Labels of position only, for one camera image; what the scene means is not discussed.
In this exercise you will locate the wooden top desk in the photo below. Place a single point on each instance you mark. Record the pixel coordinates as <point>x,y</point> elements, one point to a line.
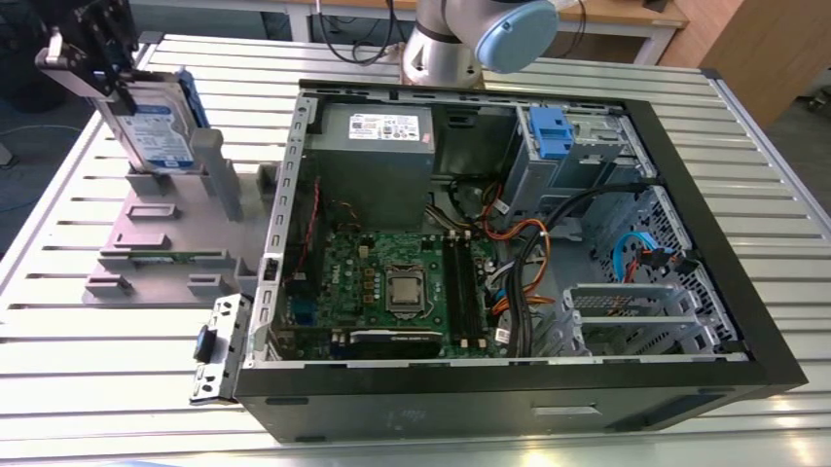
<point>636,14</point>

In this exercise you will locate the black office chair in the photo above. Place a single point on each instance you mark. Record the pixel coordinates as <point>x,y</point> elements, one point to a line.
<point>22,95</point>

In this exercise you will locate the blue plastic bay carrier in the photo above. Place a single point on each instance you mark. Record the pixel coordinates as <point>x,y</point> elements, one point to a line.
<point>551,131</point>

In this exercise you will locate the perforated metal disk bay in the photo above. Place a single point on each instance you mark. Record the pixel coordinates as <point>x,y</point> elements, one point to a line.
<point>623,292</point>

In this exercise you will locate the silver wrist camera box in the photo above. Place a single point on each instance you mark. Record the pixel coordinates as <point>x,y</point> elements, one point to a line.
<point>64,80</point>

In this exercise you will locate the metal disk bay cage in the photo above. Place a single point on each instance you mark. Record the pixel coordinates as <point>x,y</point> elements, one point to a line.
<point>584,165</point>

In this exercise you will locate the grey parts rack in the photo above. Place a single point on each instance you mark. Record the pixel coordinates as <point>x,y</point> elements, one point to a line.
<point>188,228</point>

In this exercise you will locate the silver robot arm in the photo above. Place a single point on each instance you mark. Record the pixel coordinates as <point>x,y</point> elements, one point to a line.
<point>435,53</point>

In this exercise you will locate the silver power supply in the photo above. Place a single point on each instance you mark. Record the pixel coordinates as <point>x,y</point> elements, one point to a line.
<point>369,185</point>

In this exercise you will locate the hard disk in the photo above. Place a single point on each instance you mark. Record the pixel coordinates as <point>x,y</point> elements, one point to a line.
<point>158,136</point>

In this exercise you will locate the hinged metal slot bracket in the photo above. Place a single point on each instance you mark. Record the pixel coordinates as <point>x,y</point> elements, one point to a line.
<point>226,340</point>

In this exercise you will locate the black graphics card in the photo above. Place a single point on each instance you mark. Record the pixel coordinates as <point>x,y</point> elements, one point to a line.
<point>396,340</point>

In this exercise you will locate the wooden cabinet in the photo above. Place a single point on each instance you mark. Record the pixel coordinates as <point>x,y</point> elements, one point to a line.
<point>765,48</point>

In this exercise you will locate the black open PC case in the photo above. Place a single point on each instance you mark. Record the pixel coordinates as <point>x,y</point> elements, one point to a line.
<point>453,404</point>

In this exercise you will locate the black RAM slot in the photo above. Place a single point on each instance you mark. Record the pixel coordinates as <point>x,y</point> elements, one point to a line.
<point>456,287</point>
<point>473,287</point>

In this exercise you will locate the CPU socket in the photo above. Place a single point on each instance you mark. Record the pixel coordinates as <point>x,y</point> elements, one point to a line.
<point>391,311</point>

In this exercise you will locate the green RAM stick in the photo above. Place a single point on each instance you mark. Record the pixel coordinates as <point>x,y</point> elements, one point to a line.
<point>161,257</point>

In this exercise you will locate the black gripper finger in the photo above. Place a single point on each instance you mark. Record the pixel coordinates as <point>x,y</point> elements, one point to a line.
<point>122,97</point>

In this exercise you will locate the silver CPU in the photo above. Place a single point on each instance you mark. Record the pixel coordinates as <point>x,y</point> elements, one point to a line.
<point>404,289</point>

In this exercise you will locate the green motherboard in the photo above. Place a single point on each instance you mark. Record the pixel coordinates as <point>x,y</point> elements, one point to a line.
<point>344,311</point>

